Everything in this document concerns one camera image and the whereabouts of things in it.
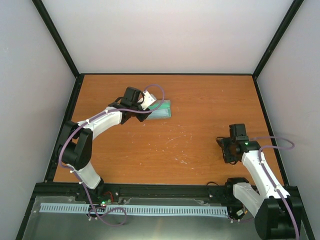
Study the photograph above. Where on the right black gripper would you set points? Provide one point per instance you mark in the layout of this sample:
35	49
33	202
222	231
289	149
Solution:
227	158

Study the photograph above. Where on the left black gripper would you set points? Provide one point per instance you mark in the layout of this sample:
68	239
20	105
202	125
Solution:
142	117

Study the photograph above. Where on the grey glasses case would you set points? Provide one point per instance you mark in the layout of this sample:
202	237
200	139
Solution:
165	104

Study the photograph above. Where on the black sunglasses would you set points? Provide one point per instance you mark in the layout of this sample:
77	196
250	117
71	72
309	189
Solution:
219	141

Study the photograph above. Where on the light blue cleaning cloth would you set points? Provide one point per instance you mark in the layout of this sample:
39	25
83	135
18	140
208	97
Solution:
160	114

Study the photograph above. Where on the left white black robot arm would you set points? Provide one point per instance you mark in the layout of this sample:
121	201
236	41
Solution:
75	143

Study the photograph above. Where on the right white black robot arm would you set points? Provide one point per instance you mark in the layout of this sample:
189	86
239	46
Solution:
276	213

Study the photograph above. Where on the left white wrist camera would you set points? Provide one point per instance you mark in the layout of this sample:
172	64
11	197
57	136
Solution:
147	100

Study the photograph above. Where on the light blue cable duct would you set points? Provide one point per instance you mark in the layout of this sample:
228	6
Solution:
140	210

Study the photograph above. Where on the right black frame post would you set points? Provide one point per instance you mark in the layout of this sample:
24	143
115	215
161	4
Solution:
283	26

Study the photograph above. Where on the black frame post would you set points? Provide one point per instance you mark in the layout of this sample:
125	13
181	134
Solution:
46	18
283	26

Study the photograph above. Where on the left black frame post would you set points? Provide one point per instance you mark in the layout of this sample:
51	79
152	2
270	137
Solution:
46	18

